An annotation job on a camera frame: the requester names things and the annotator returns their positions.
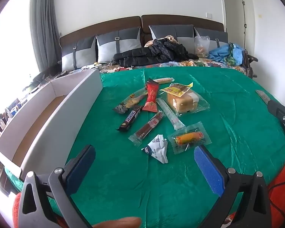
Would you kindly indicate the dark chocolate bar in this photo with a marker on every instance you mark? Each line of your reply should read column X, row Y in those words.
column 130, row 118

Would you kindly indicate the green satin cloth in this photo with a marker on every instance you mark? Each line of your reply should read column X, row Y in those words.
column 123, row 182

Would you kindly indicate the pale sausage clear packet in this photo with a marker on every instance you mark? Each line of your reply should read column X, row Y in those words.
column 163, row 80

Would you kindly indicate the grey curtain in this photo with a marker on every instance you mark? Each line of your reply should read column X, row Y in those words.
column 45, row 28

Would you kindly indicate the white triangular snack packet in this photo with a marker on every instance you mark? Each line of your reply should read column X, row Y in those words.
column 156, row 150

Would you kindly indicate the floral bedsheet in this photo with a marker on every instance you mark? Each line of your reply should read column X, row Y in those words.
column 204, row 64

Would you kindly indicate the long clear stick packet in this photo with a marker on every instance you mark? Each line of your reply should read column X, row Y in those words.
column 171, row 115

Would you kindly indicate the red snack packet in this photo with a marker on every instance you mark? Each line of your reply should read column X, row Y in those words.
column 152, row 97

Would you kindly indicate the white wall socket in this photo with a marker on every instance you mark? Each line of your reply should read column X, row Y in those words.
column 209, row 15

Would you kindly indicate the black down jacket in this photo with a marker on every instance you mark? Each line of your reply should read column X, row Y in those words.
column 156, row 52

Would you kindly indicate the brown handbag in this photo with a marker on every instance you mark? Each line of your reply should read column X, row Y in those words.
column 249, row 64

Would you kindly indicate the white cardboard box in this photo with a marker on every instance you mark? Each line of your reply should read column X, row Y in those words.
column 61, row 109

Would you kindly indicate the grey white pillow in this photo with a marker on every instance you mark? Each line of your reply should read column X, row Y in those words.
column 171, row 32
column 80, row 52
column 216, row 38
column 118, row 42

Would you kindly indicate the orange fleece garment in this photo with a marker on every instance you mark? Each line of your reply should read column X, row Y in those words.
column 282, row 171

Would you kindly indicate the corn shaped snack packet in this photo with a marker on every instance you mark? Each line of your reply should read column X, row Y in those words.
column 187, row 139

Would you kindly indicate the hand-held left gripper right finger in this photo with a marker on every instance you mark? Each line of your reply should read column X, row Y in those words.
column 209, row 171

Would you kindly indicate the small yellow black object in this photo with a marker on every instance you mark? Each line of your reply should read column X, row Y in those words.
column 97, row 64

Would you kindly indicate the yellow label snack packet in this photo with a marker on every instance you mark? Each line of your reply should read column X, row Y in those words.
column 178, row 89

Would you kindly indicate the green patterned cloth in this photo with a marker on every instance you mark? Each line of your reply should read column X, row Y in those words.
column 231, row 57

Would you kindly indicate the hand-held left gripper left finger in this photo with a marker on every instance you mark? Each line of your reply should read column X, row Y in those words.
column 82, row 168

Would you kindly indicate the blue cloth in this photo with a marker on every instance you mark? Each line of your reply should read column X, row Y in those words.
column 220, row 52

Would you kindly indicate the brown sausage packet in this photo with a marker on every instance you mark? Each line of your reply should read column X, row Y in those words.
column 148, row 127

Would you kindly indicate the tan furry cloth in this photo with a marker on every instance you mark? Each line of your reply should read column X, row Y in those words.
column 169, row 38

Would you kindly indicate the person's left hand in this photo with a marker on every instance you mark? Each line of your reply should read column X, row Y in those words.
column 118, row 223

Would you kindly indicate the bread loaf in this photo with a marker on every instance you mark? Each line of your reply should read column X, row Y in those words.
column 182, row 102

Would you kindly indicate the chicken foot clear packet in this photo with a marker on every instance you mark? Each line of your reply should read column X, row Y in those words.
column 133, row 101

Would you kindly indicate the clear plastic bag of food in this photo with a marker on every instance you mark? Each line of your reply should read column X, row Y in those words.
column 201, row 46

